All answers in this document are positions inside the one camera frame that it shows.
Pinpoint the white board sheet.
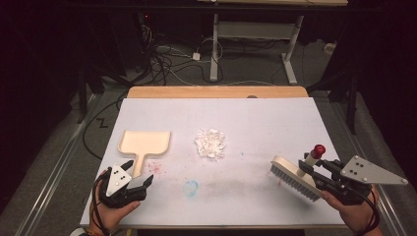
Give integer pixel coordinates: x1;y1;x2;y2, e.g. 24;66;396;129
79;96;368;228

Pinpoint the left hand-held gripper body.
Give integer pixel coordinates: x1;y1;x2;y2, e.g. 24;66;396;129
98;164;149;209

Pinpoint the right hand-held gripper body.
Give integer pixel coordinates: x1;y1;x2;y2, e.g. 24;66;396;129
311;154;409;207

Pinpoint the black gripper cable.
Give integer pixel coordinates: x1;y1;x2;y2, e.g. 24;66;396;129
357;185;382;235
91;173;112;236

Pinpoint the wooden table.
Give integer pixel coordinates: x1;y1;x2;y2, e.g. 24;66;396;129
82;86;348;230

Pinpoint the metal floor rail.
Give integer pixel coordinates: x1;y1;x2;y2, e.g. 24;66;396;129
328;94;411;236
14;92;99;236

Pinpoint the pile of white paper scraps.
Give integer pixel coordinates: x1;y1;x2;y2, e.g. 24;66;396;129
194;128;227;161

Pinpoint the person's left hand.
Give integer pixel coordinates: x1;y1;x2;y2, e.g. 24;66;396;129
88;170;142;236

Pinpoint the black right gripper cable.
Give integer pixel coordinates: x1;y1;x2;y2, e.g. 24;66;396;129
357;185;382;235

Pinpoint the white-legged desk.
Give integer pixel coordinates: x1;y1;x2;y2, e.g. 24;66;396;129
196;0;349;86

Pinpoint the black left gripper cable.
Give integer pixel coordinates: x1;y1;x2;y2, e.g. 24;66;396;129
91;173;112;236

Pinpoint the cream brush with red-tipped handle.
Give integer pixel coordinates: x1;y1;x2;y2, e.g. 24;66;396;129
268;144;328;203

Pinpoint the person's right hand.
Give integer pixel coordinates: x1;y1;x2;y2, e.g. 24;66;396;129
321;184;384;236

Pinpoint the black floor cable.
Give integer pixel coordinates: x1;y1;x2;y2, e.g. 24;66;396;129
82;92;129;161

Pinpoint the tangle of floor cables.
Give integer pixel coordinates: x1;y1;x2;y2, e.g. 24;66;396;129
141;24;224;87

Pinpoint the cream plastic dustpan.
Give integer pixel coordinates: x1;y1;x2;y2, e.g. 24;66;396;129
117;130;172;179

